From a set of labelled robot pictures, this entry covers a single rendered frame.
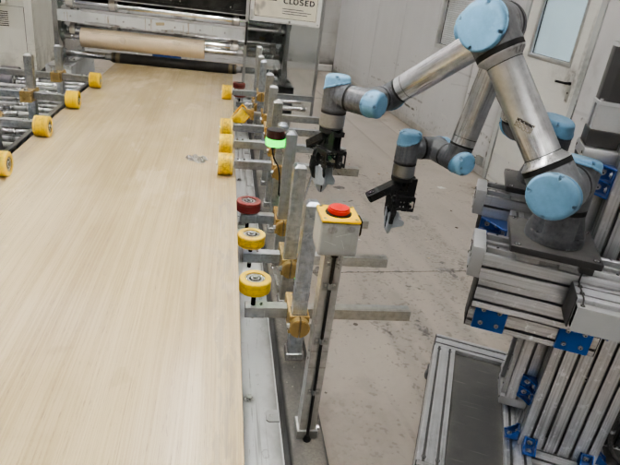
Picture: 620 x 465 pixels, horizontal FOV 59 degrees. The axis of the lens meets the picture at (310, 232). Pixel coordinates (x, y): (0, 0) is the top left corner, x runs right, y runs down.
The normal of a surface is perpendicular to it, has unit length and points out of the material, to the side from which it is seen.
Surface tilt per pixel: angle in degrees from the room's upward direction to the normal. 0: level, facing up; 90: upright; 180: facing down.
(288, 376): 0
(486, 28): 84
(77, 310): 0
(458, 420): 0
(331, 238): 90
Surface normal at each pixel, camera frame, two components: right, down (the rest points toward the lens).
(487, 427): 0.11, -0.90
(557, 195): -0.55, 0.39
